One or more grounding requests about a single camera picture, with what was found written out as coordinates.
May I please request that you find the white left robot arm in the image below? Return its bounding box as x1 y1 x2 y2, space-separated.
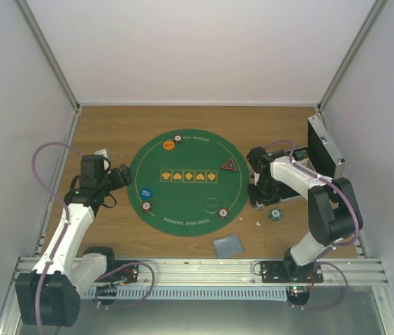
15 149 132 328

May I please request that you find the red poker chip stack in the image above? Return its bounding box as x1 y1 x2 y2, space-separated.
217 208 229 218

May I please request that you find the aluminium frame rail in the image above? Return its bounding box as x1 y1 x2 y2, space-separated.
11 256 390 285

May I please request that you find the blue playing card deck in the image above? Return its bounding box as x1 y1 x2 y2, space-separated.
212 234 244 258

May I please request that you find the round green poker mat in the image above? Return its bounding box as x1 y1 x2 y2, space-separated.
127 129 250 237

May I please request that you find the black red all-in triangle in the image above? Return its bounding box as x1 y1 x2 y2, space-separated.
221 158 238 172

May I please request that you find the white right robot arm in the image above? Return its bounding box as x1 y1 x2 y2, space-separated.
247 147 363 283

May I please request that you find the green poker chip stack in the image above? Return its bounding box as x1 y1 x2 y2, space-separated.
269 208 283 221

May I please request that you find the aluminium poker case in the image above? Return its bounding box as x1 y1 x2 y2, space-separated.
293 115 346 179

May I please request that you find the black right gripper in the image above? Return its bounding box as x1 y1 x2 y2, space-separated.
247 177 281 207

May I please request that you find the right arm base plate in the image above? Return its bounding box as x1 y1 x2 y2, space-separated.
252 260 323 283

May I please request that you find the grey slotted cable duct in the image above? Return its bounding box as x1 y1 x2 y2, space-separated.
84 285 287 302

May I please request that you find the orange big blind button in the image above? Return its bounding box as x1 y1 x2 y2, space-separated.
163 140 175 151

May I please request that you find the blue small blind button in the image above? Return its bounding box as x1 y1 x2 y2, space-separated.
139 187 154 200

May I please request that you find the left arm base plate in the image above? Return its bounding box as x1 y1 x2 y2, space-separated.
94 260 138 286

